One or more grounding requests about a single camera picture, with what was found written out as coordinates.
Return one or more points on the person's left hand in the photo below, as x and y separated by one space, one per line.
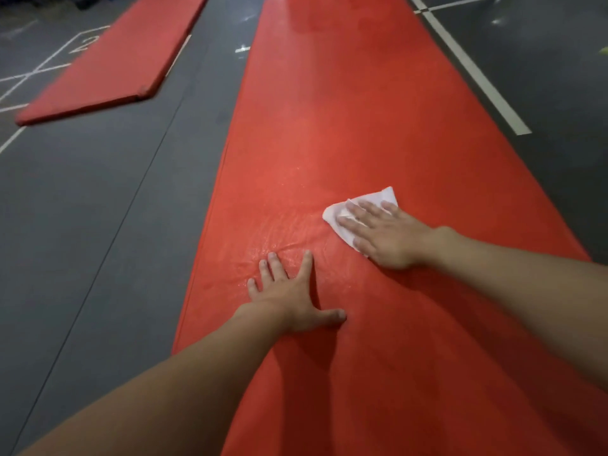
290 299

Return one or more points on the person's right hand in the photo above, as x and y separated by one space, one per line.
394 237

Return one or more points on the white wet wipe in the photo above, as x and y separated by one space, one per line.
332 216

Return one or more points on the red mat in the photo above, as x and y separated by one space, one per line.
119 56
380 113

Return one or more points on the person's left forearm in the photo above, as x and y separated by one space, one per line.
152 389

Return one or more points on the person's right forearm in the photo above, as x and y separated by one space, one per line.
532 289

